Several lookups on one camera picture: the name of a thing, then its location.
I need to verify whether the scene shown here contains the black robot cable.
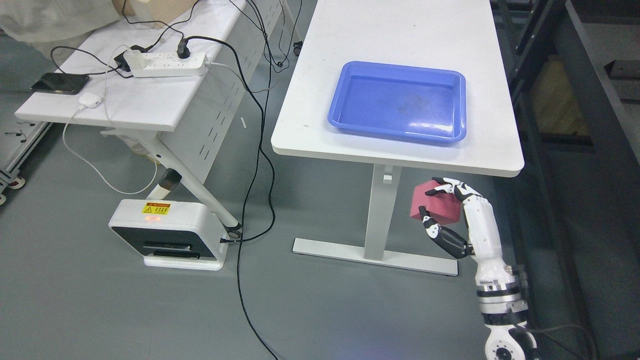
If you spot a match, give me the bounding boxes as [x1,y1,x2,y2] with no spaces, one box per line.
[510,264,598,360]

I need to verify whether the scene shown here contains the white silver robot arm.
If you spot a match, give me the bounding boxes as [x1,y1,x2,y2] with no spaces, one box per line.
[477,280,540,360]

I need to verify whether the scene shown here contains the white charging cable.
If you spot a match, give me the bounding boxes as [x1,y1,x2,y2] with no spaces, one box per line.
[62,102,159,196]

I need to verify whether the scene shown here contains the blue plastic tray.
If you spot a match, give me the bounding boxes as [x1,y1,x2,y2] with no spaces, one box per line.
[327,61,467,146]

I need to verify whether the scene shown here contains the white charger adapter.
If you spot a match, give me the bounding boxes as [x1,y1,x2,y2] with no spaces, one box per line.
[78,92,104,109]

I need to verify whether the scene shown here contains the white side desk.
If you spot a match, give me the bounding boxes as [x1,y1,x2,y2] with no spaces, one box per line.
[15,0,282,238]

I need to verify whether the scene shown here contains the black power cable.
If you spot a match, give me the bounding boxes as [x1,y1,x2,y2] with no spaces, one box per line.
[177,35,279,360]

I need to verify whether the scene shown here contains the white table with leg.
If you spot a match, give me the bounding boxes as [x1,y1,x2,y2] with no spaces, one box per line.
[270,0,525,276]

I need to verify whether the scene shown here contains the black smartphone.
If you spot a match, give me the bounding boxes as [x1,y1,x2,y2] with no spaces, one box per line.
[30,72,90,95]

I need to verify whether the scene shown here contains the white power strip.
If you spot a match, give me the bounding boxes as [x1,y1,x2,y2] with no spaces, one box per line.
[123,49,208,78]

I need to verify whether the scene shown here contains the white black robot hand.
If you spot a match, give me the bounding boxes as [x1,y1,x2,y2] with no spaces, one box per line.
[419,177,515,285]

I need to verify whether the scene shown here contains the white floor base unit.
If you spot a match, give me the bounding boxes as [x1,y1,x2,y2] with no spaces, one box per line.
[109,199,230,271]

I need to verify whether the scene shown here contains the pink cube block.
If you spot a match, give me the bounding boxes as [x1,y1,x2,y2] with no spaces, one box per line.
[409,180,462,225]

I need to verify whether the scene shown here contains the black metal left shelf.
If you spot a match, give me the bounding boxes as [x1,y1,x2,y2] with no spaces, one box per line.
[490,0,639,360]

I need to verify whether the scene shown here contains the wooden block box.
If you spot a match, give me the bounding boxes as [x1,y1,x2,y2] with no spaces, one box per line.
[111,0,197,23]

